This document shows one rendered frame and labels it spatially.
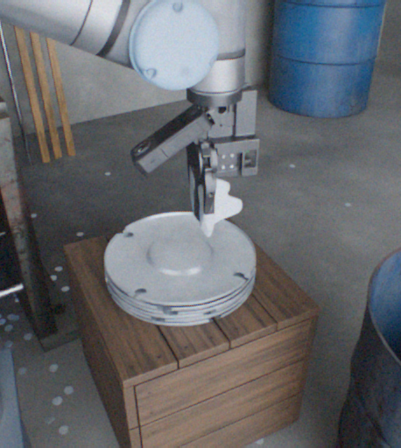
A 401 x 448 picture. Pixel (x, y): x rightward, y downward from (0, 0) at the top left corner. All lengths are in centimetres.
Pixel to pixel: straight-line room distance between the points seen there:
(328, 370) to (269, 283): 40
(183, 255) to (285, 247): 77
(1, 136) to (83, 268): 31
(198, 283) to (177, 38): 55
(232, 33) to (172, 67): 19
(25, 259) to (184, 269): 43
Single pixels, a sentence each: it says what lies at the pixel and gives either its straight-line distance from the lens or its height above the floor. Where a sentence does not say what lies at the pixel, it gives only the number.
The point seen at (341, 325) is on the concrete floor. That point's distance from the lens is 140.
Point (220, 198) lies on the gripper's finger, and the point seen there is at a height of 62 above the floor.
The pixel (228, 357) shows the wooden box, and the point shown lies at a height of 31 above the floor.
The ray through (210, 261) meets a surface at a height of 40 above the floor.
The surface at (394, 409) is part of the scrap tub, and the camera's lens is 73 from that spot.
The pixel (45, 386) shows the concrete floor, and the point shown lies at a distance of 127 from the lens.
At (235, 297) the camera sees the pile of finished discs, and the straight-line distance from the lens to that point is 86.
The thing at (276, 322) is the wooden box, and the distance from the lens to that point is 88.
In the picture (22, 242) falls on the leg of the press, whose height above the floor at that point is 33.
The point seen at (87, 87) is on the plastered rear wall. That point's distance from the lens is 267.
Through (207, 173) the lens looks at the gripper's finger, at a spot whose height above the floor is 67.
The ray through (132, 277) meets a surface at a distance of 89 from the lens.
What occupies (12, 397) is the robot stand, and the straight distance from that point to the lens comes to 67.
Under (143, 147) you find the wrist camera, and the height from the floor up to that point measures 70.
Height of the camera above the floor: 96
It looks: 33 degrees down
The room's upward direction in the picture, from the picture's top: straight up
